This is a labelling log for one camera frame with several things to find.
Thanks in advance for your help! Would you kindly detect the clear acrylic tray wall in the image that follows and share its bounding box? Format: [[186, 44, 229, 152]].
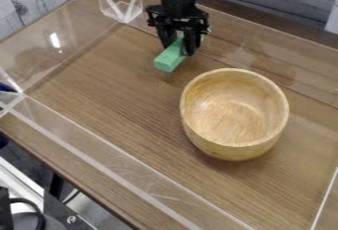
[[0, 0, 338, 230]]

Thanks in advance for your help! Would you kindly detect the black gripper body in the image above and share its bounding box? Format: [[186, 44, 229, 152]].
[[147, 0, 210, 34]]

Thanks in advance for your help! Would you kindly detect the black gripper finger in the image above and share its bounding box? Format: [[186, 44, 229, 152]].
[[183, 27, 202, 56], [158, 26, 176, 47]]

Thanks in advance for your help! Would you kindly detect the black table leg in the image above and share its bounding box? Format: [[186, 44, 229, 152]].
[[50, 174, 64, 199]]

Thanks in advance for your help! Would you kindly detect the green rectangular block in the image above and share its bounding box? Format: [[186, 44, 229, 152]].
[[154, 35, 187, 73]]

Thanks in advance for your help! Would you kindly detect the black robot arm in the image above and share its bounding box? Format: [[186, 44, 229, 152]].
[[146, 0, 210, 56]]

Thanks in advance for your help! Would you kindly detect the black metal bracket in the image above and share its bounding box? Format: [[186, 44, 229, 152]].
[[44, 192, 98, 230]]

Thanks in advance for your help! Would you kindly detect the light brown wooden bowl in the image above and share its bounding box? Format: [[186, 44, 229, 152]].
[[179, 68, 290, 162]]

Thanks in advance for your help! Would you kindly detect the black cable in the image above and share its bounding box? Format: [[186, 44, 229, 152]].
[[8, 197, 48, 230]]

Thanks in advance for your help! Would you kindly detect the blue object at left edge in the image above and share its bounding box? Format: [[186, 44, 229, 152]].
[[0, 82, 17, 93]]

